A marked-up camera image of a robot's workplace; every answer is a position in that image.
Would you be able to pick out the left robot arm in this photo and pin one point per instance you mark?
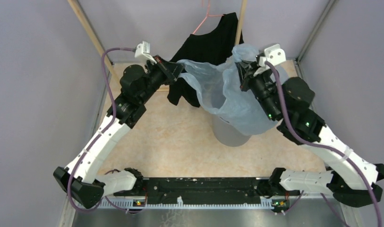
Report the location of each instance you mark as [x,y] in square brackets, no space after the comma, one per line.
[80,179]

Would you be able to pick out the black t-shirt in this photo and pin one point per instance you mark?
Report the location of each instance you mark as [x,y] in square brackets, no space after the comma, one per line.
[214,47]

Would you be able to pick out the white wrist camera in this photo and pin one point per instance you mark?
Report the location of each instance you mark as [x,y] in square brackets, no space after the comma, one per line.
[273,54]
[142,53]

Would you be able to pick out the wooden clothes rack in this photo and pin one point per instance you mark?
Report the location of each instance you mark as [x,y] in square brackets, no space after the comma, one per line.
[107,64]

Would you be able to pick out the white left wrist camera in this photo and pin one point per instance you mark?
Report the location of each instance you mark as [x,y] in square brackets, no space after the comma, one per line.
[142,53]

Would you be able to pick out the grey plastic trash bin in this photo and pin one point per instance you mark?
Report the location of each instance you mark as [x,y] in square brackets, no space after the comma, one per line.
[227,134]

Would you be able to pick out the light blue trash bag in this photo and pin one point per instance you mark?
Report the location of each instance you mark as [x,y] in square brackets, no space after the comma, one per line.
[218,92]

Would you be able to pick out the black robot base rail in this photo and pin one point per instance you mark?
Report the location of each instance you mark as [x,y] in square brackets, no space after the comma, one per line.
[205,191]

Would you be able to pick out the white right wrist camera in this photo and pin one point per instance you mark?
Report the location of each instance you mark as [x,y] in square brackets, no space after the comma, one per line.
[273,54]

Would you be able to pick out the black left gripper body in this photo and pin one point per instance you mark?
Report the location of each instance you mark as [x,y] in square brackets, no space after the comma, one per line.
[156,77]

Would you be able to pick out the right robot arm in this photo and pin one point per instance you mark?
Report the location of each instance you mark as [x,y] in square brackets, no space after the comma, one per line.
[349,178]

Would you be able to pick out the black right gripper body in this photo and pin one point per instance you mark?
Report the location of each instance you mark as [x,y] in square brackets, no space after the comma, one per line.
[263,88]

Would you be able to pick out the pink clothes hanger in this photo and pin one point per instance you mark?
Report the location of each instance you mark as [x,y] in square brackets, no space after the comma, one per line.
[207,15]

